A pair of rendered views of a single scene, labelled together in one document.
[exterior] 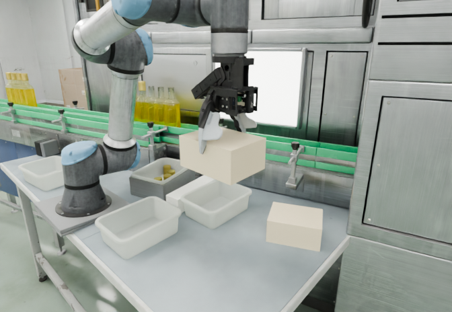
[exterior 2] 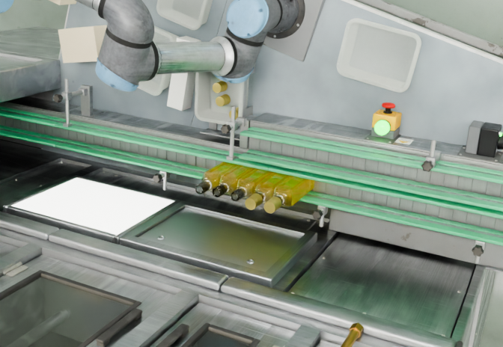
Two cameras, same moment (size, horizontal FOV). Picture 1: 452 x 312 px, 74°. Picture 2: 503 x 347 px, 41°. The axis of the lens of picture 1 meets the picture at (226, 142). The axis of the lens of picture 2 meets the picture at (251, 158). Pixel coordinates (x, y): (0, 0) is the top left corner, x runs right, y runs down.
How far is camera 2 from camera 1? 2.27 m
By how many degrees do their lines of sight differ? 69
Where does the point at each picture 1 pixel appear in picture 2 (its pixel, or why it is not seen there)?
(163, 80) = (237, 241)
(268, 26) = (26, 237)
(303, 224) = (69, 32)
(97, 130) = (350, 149)
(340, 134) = (41, 176)
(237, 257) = not seen: outside the picture
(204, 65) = (147, 232)
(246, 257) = not seen: outside the picture
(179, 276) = not seen: outside the picture
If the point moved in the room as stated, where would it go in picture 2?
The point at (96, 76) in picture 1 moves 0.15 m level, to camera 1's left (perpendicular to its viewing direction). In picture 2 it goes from (427, 301) to (486, 291)
